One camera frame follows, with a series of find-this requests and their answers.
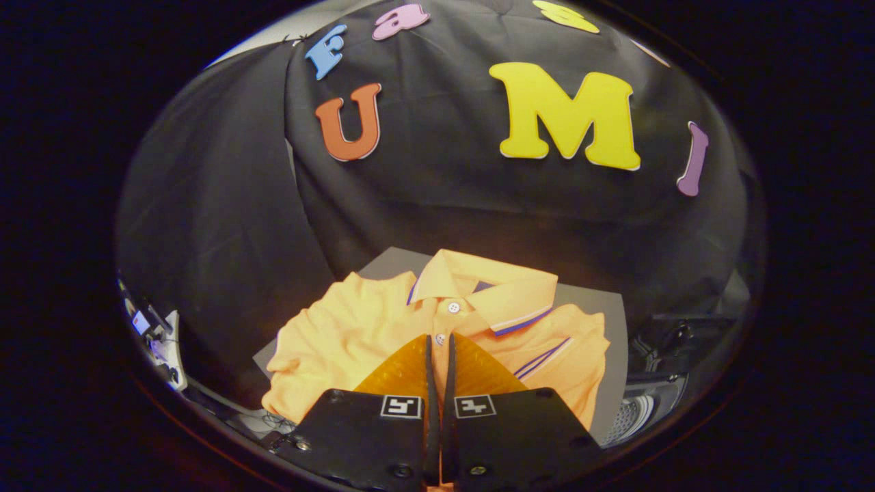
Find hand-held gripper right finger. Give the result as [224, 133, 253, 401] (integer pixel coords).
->
[441, 333, 606, 489]

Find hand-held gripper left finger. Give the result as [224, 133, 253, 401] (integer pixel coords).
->
[277, 333, 439, 490]

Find orange polo shirt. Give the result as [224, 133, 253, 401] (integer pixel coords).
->
[262, 248, 611, 431]

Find grey washing machine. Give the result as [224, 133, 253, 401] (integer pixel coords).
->
[602, 314, 739, 448]

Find dark washing machine lid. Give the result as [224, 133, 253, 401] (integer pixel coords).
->
[632, 313, 742, 377]

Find grey cabinet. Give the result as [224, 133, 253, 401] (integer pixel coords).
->
[253, 246, 630, 445]

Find black backdrop cloth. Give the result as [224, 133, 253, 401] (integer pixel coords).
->
[116, 0, 766, 411]

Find white device with blue light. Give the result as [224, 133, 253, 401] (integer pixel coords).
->
[120, 277, 189, 392]

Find black floor cables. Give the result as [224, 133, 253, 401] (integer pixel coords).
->
[263, 410, 298, 438]

